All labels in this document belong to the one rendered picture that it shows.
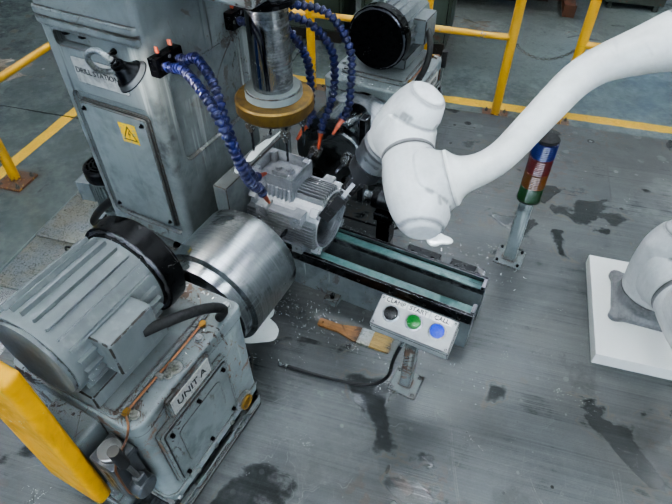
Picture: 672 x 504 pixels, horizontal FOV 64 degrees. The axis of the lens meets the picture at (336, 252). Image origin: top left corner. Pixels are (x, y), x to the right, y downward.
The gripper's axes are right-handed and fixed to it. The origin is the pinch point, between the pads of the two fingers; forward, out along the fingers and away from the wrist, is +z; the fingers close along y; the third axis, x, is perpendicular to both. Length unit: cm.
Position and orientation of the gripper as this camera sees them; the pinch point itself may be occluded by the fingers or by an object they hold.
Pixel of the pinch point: (330, 210)
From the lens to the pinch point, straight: 128.4
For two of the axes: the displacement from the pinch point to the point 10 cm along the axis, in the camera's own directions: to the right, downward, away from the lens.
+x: 7.7, 6.3, 0.7
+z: -4.4, 4.5, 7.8
